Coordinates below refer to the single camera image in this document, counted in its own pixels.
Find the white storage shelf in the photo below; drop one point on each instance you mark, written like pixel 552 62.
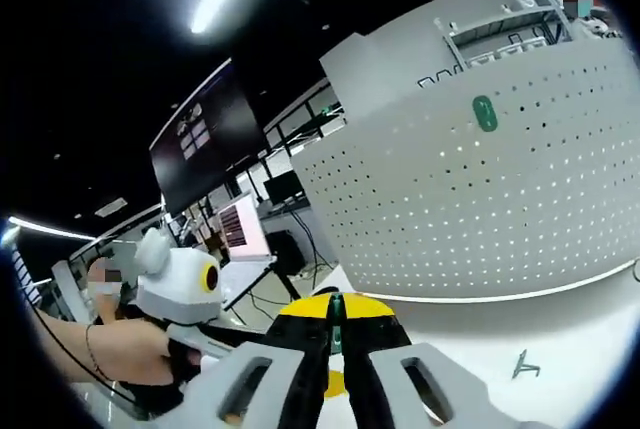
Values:
pixel 500 31

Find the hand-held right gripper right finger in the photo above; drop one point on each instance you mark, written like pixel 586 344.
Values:
pixel 390 379

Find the pink lit monitor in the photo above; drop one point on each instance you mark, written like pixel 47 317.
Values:
pixel 245 229

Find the person's left hand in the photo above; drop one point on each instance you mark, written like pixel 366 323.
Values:
pixel 145 354

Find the white perforated pegboard panel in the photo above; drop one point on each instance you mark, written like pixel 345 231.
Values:
pixel 450 199

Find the green mounting plate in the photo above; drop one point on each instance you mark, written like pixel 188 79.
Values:
pixel 485 114

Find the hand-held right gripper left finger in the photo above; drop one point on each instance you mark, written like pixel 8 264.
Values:
pixel 280 379

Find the black monitor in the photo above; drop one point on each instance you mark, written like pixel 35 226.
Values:
pixel 285 188

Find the large dark wall screen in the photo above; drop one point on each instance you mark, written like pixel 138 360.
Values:
pixel 220 139

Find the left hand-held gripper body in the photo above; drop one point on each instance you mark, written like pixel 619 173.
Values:
pixel 175 294

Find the white office desk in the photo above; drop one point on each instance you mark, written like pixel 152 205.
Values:
pixel 245 279

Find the black computer tower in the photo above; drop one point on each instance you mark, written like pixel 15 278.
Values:
pixel 285 251

